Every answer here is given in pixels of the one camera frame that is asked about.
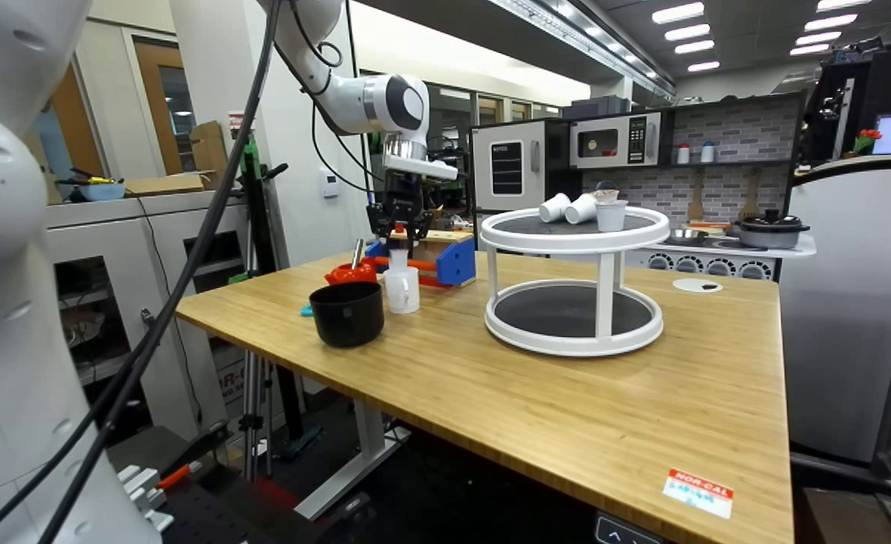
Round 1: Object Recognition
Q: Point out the brown cardboard box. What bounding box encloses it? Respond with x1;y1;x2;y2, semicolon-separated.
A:
125;118;235;198

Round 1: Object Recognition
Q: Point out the table height control panel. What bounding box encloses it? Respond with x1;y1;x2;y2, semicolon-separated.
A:
593;513;663;544

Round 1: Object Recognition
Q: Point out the blue wooden peg bench toy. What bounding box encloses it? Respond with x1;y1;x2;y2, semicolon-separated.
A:
363;228;480;293

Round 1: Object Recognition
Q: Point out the red toy teapot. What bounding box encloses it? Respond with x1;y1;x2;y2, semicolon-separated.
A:
324;257;379;290

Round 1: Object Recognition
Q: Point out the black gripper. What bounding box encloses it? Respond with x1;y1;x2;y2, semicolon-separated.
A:
367;172;437;253

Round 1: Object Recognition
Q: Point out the toy kitchen sink counter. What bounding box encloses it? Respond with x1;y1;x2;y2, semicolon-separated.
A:
648;224;818;283

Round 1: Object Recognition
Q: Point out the red white warning sticker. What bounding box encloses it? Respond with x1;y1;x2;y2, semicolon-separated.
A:
661;465;737;524

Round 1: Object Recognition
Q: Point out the white toy microwave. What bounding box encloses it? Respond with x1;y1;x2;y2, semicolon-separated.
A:
569;113;663;172

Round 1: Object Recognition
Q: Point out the grey storage cabinet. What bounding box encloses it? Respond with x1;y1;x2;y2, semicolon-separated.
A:
46;190;267;447

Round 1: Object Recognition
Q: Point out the dark toy pot with lid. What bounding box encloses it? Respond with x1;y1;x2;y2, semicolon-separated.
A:
731;210;811;253

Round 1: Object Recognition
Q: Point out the black bowl with handle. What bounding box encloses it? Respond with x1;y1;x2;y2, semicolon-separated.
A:
309;282;388;352

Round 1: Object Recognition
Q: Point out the green black tripod stand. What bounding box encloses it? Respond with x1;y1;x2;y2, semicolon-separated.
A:
230;131;293;480

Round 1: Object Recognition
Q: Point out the white two-tier round stand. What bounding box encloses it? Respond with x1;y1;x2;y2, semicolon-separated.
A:
476;206;674;359

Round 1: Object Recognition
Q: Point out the grey rounded panel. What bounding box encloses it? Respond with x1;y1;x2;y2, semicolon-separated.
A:
779;155;891;478

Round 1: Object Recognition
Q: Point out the white toy kitchen oven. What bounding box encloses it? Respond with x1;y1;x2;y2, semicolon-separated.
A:
472;118;546;212

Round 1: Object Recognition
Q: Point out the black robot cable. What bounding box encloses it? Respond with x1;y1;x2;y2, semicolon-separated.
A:
0;0;286;544

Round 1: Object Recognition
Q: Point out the white mug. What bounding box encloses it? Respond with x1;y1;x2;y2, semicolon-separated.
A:
379;264;422;317

